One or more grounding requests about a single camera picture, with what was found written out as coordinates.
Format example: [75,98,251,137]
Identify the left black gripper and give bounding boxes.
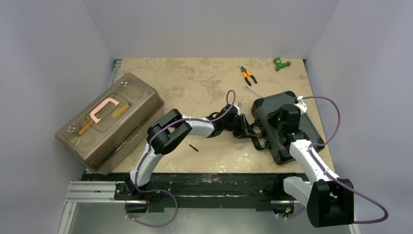
[223,114,256,139]

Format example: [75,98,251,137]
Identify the black foam-lined poker case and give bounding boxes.
[251,91,324,165]

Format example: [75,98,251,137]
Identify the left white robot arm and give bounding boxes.
[126,104,265,199]

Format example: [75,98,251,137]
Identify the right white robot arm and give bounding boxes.
[266,104,354,228]

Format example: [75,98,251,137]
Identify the silver wrench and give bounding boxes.
[243,86,263,98]

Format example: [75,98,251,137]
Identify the orange black pliers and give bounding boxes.
[240,66,258,86]

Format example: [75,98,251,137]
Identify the small black screwdriver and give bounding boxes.
[186,142,199,152]

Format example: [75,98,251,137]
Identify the green plastic toy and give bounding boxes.
[273,57,291,71]

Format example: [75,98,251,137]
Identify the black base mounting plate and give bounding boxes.
[80,173,335,214]

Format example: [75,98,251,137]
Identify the translucent brown tool box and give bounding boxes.
[55,73,165,175]

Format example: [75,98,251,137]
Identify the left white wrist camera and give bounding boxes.
[235,102,243,112]

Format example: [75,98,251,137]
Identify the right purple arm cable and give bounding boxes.
[276,95,390,225]

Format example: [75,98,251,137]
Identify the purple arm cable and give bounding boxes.
[276,95,390,225]
[124,89,237,228]

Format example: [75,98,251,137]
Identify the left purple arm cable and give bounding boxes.
[124,89,237,228]

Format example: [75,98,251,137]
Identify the aluminium frame rail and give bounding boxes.
[58,180,360,234]

